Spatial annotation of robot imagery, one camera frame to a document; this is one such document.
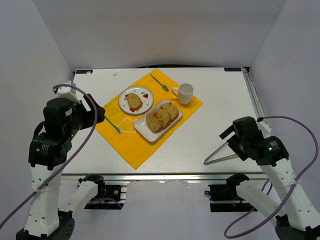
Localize bread slice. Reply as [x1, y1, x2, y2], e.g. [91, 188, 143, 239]
[125, 93, 143, 112]
[151, 107, 172, 129]
[160, 102, 179, 122]
[146, 113, 164, 133]

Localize metal tongs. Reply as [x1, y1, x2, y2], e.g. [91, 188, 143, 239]
[203, 142, 238, 165]

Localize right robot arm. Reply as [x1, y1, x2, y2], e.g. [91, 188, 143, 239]
[220, 116, 320, 240]

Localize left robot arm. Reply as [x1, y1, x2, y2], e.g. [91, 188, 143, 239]
[16, 94, 106, 240]

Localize teal plastic knife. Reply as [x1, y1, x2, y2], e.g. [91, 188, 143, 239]
[104, 116, 121, 134]

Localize left blue table sticker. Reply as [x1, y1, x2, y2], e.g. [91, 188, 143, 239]
[75, 69, 93, 75]

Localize blue table sticker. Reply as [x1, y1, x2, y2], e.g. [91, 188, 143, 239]
[75, 69, 93, 75]
[223, 67, 242, 72]

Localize white rectangular serving tray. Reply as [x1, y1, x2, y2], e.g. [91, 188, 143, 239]
[133, 99, 183, 143]

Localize round white decorated plate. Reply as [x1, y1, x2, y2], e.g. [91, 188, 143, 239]
[118, 85, 155, 115]

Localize white ceramic mug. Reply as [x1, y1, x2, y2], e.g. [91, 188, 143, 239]
[171, 83, 194, 105]

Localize right blue table sticker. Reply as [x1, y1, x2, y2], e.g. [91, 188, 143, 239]
[223, 67, 242, 72]

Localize teal plastic fork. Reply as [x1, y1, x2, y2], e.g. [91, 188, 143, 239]
[150, 74, 169, 92]

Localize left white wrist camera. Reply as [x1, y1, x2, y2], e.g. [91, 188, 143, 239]
[52, 86, 82, 104]

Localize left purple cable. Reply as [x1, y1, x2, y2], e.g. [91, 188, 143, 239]
[0, 84, 99, 227]

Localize purple cable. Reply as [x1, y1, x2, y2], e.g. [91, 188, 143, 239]
[223, 115, 320, 239]
[0, 84, 99, 227]

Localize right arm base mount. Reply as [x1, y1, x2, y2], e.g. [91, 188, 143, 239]
[204, 172, 253, 213]

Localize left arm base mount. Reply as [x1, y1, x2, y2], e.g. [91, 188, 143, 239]
[77, 175, 124, 210]

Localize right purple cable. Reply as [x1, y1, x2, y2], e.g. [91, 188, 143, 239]
[223, 115, 320, 239]

